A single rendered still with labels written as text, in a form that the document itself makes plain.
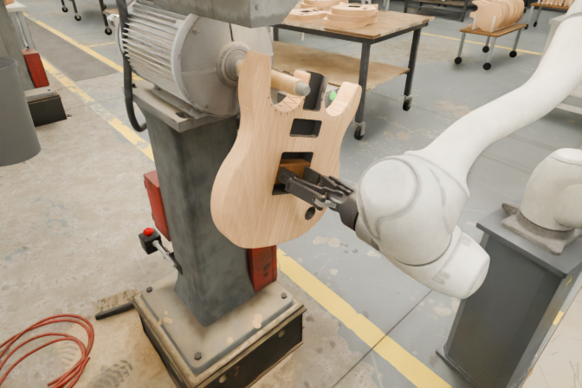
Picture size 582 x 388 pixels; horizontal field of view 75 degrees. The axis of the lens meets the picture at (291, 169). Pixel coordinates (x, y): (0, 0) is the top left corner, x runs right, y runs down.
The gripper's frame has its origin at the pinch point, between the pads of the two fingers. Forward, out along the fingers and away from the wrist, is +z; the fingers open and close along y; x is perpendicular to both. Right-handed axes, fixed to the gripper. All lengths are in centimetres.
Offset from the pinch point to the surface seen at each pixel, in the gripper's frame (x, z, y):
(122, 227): -99, 150, 31
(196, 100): 9.7, 20.2, -14.7
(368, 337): -83, 4, 80
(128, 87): 4, 53, -16
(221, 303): -66, 35, 19
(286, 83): 18.8, -0.3, -9.1
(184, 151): -7.7, 34.8, -6.6
